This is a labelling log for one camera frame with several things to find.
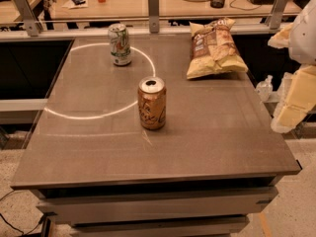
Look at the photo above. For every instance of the grey metal bracket right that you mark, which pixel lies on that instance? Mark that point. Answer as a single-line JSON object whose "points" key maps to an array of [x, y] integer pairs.
{"points": [[274, 19]]}

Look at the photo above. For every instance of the grey metal bracket left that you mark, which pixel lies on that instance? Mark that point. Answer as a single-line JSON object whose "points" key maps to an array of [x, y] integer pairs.
{"points": [[31, 22]]}

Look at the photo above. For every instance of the orange soda can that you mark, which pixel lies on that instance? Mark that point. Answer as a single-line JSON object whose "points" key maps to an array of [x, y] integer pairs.
{"points": [[152, 102]]}

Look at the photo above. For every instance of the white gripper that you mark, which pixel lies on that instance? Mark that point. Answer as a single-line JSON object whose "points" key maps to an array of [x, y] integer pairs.
{"points": [[304, 39]]}

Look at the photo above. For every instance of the yellow brown chip bag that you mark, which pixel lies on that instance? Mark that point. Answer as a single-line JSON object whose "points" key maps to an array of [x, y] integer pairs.
{"points": [[214, 50]]}

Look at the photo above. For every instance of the black mesh pen cup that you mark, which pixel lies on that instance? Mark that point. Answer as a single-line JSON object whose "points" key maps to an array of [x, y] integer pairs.
{"points": [[217, 3]]}

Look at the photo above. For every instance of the clear sanitizer bottle left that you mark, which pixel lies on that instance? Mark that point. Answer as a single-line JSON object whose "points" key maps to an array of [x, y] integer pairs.
{"points": [[265, 88]]}

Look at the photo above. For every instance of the grey metal bracket middle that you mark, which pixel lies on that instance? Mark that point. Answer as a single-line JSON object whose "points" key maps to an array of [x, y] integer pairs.
{"points": [[153, 16]]}

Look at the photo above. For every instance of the green white soda can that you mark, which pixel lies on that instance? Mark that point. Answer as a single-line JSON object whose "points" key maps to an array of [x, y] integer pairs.
{"points": [[119, 44]]}

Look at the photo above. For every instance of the grey drawer cabinet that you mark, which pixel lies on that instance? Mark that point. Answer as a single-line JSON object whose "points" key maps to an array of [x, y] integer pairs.
{"points": [[207, 213]]}

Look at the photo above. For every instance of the grey metal bracket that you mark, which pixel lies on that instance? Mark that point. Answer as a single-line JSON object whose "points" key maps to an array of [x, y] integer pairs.
{"points": [[274, 19], [31, 22], [153, 16]]}

